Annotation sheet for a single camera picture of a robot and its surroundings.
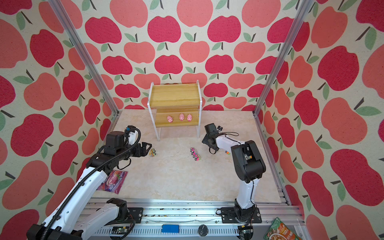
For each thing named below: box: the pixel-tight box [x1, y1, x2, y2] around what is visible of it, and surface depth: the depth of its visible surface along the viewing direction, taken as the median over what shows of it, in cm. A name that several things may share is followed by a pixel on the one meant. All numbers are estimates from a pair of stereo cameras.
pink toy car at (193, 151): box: [190, 147, 198, 156], surface depth 98 cm
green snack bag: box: [264, 217, 302, 240], surface depth 70 cm
